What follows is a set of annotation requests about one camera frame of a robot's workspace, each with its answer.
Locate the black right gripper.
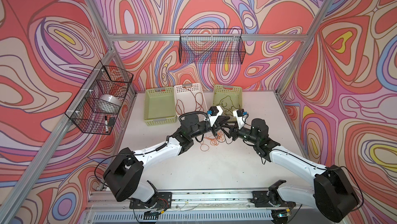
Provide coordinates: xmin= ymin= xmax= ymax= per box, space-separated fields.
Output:
xmin=221 ymin=120 xmax=259 ymax=144

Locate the black cable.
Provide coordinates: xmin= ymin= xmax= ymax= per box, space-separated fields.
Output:
xmin=213 ymin=121 xmax=236 ymax=145
xmin=213 ymin=95 xmax=241 ymax=116

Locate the orange cable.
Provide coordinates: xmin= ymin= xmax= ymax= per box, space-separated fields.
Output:
xmin=199 ymin=129 xmax=227 ymax=153

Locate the red cable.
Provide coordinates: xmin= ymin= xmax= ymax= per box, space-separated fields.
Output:
xmin=175 ymin=89 xmax=205 ymax=117

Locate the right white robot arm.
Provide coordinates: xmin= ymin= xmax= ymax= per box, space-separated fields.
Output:
xmin=221 ymin=118 xmax=360 ymax=223

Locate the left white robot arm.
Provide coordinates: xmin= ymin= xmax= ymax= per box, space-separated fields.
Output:
xmin=103 ymin=112 xmax=230 ymax=205

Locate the right green perforated plastic basket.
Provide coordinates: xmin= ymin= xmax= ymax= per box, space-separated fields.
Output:
xmin=212 ymin=84 xmax=243 ymax=120

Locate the green perforated plastic basket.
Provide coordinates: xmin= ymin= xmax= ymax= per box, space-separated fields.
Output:
xmin=212 ymin=84 xmax=243 ymax=120
xmin=144 ymin=86 xmax=177 ymax=126

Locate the white perforated plastic basket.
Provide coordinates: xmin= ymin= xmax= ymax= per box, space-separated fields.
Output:
xmin=174 ymin=83 xmax=208 ymax=117

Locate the left green perforated plastic basket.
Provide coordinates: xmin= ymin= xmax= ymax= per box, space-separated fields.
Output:
xmin=144 ymin=86 xmax=177 ymax=126

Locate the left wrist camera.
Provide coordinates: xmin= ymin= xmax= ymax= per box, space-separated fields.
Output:
xmin=207 ymin=106 xmax=223 ymax=127

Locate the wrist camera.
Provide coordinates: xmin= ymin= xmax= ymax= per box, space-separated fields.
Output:
xmin=207 ymin=106 xmax=223 ymax=127
xmin=233 ymin=109 xmax=248 ymax=129

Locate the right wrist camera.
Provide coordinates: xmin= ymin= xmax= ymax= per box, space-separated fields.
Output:
xmin=233 ymin=109 xmax=248 ymax=129

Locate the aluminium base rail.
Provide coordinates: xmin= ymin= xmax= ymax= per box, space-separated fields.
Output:
xmin=79 ymin=188 xmax=330 ymax=224

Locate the back black wire wall basket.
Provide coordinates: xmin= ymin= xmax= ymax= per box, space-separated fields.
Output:
xmin=178 ymin=27 xmax=246 ymax=65

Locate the black wire wall basket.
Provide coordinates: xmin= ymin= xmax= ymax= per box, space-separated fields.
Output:
xmin=178 ymin=27 xmax=246 ymax=65
xmin=65 ymin=62 xmax=133 ymax=135

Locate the left black wire wall basket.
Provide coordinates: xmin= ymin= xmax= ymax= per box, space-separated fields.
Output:
xmin=65 ymin=62 xmax=133 ymax=135

